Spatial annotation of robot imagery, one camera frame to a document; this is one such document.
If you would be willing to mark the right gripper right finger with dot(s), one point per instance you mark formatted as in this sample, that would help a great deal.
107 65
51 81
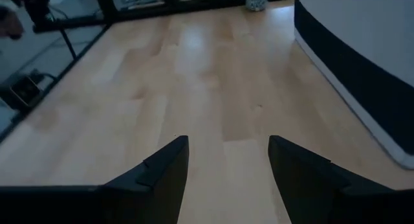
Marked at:
307 185

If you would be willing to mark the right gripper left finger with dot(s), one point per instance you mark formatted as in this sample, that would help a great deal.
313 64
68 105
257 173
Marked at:
155 191

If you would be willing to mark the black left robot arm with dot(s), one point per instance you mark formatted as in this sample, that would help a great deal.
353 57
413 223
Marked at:
37 7

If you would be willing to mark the navy fabric basket white band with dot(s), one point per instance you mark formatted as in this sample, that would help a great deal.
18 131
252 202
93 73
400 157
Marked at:
355 39

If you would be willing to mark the black power adapter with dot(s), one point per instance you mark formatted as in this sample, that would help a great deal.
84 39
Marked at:
26 89

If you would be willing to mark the small patterned bowl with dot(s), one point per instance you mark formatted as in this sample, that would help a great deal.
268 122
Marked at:
256 1

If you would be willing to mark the light pink garment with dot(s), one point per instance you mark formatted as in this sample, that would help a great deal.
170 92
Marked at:
9 23

